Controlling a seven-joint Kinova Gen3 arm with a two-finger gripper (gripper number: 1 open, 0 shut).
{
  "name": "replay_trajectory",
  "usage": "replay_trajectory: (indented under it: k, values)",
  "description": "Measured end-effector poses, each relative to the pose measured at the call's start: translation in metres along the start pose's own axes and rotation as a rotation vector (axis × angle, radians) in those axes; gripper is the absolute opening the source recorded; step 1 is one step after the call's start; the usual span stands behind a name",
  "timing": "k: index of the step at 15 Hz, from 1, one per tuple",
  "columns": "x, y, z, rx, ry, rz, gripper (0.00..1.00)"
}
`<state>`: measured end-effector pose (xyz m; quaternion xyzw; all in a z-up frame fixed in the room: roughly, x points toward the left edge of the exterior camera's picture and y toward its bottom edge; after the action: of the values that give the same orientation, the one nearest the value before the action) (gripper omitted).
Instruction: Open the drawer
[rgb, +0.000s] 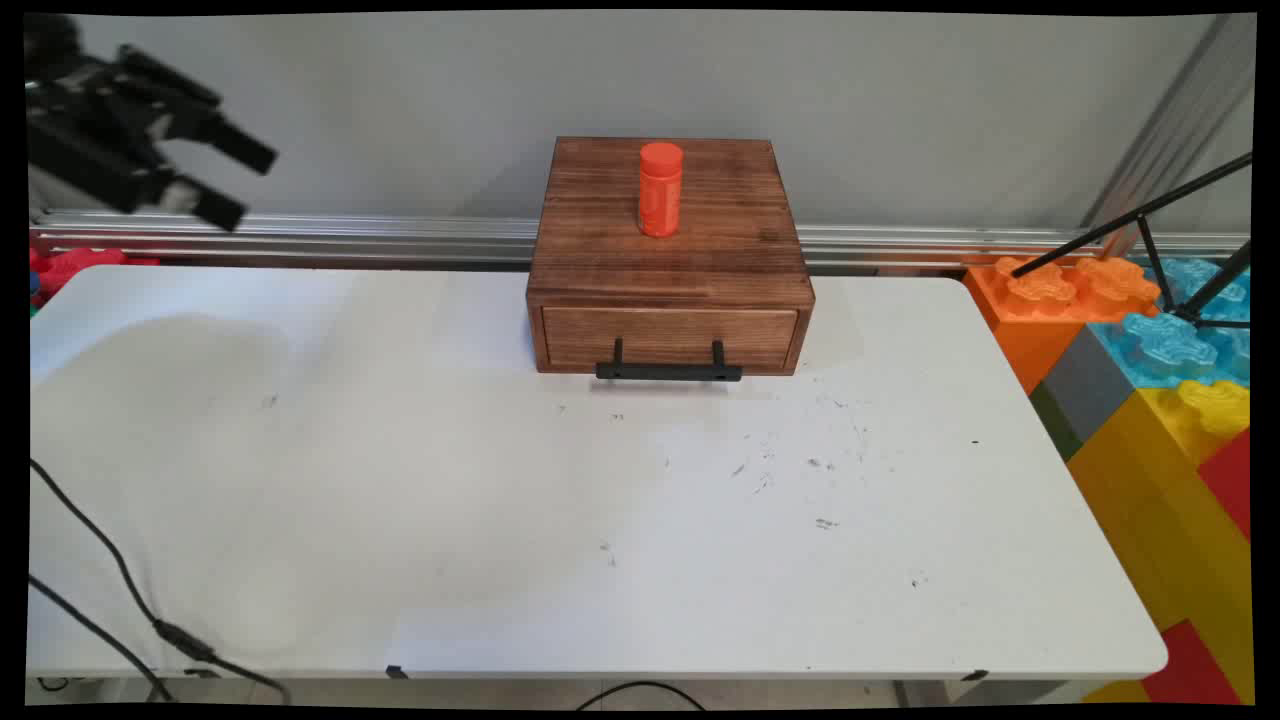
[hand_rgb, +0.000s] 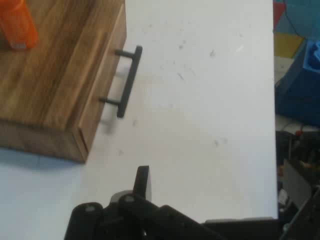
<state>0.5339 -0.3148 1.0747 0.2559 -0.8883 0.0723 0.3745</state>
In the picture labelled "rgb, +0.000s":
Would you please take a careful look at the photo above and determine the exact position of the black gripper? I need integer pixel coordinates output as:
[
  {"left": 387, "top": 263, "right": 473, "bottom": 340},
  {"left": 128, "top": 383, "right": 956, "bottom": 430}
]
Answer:
[{"left": 25, "top": 45, "right": 279, "bottom": 234}]

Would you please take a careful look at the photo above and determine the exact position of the red giant toy brick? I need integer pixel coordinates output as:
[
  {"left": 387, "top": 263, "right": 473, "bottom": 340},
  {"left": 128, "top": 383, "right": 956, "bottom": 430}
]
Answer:
[{"left": 30, "top": 246, "right": 161, "bottom": 303}]

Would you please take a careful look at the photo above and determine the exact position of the orange plastic bottle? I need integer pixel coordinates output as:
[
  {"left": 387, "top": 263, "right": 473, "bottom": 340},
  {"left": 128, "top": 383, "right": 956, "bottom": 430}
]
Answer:
[{"left": 638, "top": 142, "right": 686, "bottom": 240}]

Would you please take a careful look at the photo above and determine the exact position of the dark wooden drawer cabinet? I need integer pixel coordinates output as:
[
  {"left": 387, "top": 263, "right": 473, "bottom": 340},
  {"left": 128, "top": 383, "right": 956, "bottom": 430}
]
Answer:
[{"left": 526, "top": 137, "right": 816, "bottom": 377}]

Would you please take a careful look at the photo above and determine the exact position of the orange giant toy brick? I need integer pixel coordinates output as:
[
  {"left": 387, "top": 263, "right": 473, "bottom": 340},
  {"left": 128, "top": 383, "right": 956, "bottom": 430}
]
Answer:
[{"left": 963, "top": 254, "right": 1166, "bottom": 397}]

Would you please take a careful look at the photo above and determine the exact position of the green giant toy brick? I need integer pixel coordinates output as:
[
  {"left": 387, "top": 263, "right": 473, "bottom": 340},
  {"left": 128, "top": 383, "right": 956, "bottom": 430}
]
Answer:
[{"left": 1028, "top": 382, "right": 1085, "bottom": 464}]

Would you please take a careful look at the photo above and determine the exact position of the black tripod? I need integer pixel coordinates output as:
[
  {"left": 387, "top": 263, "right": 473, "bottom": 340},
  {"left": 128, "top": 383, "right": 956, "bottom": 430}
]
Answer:
[{"left": 1010, "top": 150, "right": 1254, "bottom": 333}]

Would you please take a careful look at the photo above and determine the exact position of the grey giant toy brick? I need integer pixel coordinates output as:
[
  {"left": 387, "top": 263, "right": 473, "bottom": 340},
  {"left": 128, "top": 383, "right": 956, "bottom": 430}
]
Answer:
[{"left": 1040, "top": 325, "right": 1137, "bottom": 447}]

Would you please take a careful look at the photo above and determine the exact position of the blue giant toy brick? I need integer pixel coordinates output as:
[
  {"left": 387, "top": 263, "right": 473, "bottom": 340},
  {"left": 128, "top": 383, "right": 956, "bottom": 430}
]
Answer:
[{"left": 1085, "top": 255, "right": 1252, "bottom": 391}]

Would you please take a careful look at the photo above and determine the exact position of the yellow giant toy brick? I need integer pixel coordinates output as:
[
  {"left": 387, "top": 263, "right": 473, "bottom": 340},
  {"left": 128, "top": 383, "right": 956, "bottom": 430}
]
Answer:
[{"left": 1065, "top": 380, "right": 1252, "bottom": 703}]

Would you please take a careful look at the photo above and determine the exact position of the horizontal aluminium rail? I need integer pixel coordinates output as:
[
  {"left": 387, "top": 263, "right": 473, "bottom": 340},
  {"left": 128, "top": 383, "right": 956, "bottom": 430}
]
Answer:
[{"left": 30, "top": 208, "right": 1251, "bottom": 273}]

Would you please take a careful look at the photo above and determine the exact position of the black cable with connector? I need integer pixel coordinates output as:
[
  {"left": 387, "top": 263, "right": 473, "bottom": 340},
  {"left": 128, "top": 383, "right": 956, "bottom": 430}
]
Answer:
[{"left": 30, "top": 458, "right": 293, "bottom": 704}]

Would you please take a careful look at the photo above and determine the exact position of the slanted aluminium post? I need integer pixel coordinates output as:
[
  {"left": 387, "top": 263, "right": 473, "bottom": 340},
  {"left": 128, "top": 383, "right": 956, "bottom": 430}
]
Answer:
[{"left": 1080, "top": 15, "right": 1257, "bottom": 257}]

